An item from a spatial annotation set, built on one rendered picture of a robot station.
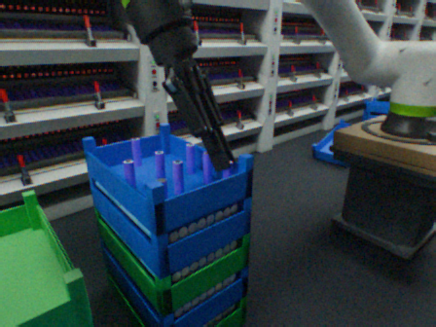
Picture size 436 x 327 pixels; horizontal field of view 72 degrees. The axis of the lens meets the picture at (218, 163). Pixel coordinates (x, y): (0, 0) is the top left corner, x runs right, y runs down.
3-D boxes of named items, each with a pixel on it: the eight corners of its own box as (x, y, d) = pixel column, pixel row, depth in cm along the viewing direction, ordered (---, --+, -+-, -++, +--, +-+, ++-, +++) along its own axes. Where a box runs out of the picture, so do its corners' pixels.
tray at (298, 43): (335, 52, 195) (345, 29, 187) (276, 54, 158) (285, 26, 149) (309, 40, 206) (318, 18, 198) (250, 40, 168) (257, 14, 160)
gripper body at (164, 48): (173, 22, 43) (199, 84, 45) (198, 25, 51) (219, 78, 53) (135, 46, 47) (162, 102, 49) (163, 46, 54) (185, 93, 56)
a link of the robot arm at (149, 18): (143, 18, 54) (109, 15, 46) (197, -18, 49) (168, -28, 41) (158, 51, 55) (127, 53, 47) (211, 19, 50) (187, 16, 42)
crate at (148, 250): (251, 232, 59) (252, 196, 56) (159, 280, 47) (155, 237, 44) (169, 181, 80) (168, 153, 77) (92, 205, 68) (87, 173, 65)
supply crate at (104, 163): (252, 196, 56) (254, 155, 53) (155, 237, 44) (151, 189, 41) (168, 153, 77) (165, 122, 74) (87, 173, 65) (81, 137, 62)
